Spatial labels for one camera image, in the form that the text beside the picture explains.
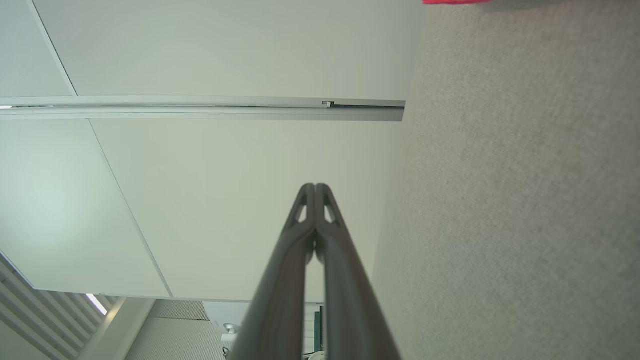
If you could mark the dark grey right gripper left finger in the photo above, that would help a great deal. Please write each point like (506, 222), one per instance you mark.
(280, 290)

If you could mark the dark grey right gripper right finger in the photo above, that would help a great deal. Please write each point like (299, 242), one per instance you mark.
(350, 300)

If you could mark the small white round device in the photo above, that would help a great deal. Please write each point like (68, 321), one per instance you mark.
(231, 337)

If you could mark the ceiling light strip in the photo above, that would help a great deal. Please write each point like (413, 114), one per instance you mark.
(96, 304)

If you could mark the red and white shorts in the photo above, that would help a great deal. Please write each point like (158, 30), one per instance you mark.
(455, 1)

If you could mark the grey metal partition post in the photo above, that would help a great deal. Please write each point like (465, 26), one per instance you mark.
(200, 114)
(200, 101)

